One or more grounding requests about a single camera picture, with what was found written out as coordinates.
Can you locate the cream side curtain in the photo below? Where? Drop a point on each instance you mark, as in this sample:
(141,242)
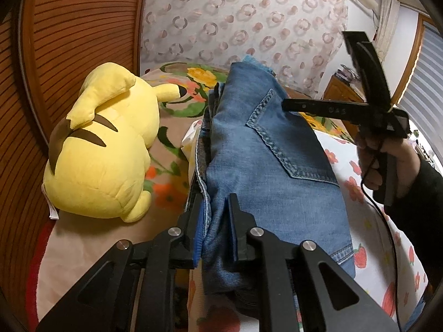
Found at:
(389,15)

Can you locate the grey window blind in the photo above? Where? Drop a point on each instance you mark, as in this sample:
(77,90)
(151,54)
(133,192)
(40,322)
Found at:
(423,96)

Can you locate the patterned sheer curtain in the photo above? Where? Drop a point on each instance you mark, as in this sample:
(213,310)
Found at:
(295,38)

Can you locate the white strawberry print quilt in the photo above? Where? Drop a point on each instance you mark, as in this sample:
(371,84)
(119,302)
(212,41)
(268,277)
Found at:
(386,264)

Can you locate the wooden sideboard cabinet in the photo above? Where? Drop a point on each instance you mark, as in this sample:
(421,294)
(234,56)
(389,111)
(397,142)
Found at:
(340,91)

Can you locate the yellow Pikachu plush toy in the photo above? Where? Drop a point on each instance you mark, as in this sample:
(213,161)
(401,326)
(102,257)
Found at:
(99,152)

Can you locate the blue denim pants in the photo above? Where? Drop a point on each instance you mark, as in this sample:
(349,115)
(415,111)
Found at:
(272,160)

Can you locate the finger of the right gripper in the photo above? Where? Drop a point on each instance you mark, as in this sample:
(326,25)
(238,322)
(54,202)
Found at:
(314,107)

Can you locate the colourful floral blanket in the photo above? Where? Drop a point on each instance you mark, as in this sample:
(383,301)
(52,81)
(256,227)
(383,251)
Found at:
(68,247)

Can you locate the right hand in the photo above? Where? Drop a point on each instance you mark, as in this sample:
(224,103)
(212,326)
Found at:
(376,155)

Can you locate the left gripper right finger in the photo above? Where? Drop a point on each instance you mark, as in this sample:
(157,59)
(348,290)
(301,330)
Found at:
(241,224)

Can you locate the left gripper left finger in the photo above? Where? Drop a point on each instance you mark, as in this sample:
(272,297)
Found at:
(192,225)

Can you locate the black sleeved right forearm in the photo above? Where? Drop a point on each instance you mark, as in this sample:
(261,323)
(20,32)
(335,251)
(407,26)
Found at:
(419,215)

